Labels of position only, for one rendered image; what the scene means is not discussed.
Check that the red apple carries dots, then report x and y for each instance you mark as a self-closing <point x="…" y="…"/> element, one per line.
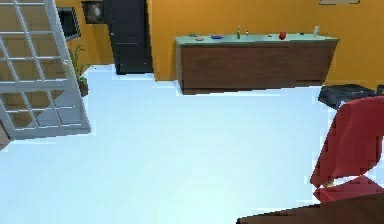
<point x="282" y="35"/>

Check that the grey round dish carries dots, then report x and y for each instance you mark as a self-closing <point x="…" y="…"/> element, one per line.
<point x="199" y="39"/>

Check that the brown wooden counter cabinet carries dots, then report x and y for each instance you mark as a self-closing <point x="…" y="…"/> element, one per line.
<point x="253" y="65"/>

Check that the dark grey flat dish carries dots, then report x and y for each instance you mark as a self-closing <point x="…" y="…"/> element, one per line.
<point x="193" y="35"/>

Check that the blue dish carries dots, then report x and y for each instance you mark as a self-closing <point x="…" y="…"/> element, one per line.
<point x="216" y="37"/>

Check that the green bottle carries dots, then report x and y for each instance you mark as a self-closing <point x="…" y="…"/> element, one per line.
<point x="238" y="32"/>

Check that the green house plant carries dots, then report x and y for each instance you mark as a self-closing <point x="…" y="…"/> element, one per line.
<point x="80" y="71"/>

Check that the white glass-paned door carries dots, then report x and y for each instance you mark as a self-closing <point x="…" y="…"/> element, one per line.
<point x="68" y="83"/>

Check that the dark framed picture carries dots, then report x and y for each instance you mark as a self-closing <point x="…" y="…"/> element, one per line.
<point x="94" y="12"/>

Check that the white tall cup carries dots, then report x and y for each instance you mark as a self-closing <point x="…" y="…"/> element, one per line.
<point x="316" y="31"/>

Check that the black framed window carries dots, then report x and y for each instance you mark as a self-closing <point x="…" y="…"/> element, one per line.
<point x="69" y="22"/>

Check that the dark brown wooden table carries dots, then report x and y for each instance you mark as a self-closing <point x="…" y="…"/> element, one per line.
<point x="320" y="211"/>

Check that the red chair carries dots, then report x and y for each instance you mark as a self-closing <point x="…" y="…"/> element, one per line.
<point x="353" y="143"/>

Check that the pale framed picture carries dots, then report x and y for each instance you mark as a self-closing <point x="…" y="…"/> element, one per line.
<point x="339" y="1"/>

